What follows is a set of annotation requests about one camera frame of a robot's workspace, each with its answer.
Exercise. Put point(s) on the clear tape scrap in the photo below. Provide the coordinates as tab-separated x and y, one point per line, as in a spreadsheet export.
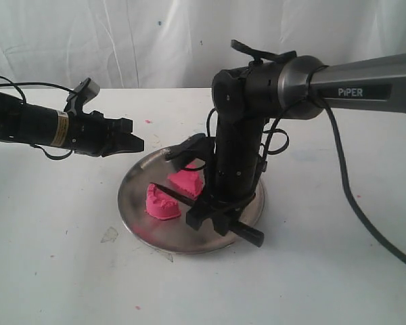
110	235

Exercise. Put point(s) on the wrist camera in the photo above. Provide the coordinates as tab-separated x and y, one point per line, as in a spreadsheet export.
79	96
180	155

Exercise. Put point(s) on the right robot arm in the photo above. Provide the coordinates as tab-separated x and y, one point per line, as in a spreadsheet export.
249	97

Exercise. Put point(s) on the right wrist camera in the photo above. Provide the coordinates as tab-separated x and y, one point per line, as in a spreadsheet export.
180	155

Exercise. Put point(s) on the round stainless steel plate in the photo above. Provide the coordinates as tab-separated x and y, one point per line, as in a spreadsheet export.
173	235

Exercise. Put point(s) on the black knife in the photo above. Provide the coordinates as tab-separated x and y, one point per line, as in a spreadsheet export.
225	216

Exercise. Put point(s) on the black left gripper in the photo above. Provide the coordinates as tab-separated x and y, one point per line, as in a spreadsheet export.
94	135

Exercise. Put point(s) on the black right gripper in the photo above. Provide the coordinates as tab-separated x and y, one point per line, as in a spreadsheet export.
231	174

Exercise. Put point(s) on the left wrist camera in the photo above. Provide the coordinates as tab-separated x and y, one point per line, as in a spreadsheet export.
79	96

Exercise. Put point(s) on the pink clay piece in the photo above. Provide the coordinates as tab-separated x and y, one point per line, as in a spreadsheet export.
188	183

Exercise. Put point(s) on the white backdrop curtain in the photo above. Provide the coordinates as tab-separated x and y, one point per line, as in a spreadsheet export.
164	44

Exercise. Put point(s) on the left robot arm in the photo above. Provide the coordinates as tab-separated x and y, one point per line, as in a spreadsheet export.
32	124

